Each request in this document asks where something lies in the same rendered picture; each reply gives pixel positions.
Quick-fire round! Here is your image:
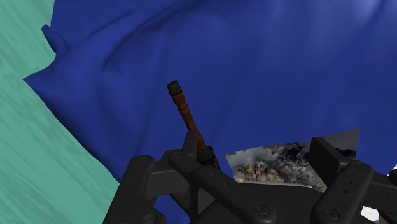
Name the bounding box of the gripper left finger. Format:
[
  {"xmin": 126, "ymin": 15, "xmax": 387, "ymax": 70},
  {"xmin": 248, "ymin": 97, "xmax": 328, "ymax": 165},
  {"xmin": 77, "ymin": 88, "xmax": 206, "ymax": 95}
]
[{"xmin": 103, "ymin": 130, "xmax": 277, "ymax": 224}]

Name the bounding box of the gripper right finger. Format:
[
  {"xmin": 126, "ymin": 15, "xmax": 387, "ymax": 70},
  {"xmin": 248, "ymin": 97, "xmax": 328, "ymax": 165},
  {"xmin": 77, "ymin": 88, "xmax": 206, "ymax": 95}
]
[{"xmin": 308, "ymin": 136, "xmax": 397, "ymax": 224}]

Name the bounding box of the book with grey photo cover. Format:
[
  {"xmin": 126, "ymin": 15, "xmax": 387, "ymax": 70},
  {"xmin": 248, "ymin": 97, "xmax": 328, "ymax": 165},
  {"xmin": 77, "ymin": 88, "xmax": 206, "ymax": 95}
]
[{"xmin": 225, "ymin": 127, "xmax": 361, "ymax": 193}]

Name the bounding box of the orange pen with dark caps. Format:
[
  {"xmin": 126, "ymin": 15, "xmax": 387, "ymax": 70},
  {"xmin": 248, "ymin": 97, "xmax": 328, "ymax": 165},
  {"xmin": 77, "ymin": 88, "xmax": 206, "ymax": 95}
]
[{"xmin": 166, "ymin": 80, "xmax": 221, "ymax": 171}]

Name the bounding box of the blue bed cover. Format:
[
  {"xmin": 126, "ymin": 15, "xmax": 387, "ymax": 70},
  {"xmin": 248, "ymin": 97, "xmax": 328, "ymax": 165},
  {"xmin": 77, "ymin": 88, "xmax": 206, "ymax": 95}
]
[{"xmin": 23, "ymin": 0, "xmax": 397, "ymax": 224}]

